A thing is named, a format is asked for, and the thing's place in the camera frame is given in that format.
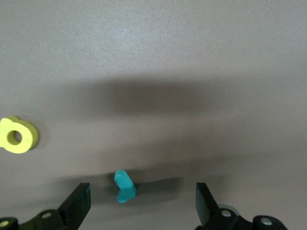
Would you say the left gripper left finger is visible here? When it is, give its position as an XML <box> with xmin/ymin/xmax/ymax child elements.
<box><xmin>19</xmin><ymin>183</ymin><xmax>92</xmax><ymax>230</ymax></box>

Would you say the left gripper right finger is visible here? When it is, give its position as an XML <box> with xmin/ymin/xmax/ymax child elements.
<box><xmin>194</xmin><ymin>182</ymin><xmax>288</xmax><ymax>230</ymax></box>

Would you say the yellow letter O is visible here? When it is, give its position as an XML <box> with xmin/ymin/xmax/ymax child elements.
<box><xmin>0</xmin><ymin>115</ymin><xmax>39</xmax><ymax>154</ymax></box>

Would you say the teal letter r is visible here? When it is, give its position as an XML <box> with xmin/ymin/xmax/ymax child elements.
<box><xmin>114</xmin><ymin>169</ymin><xmax>137</xmax><ymax>204</ymax></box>

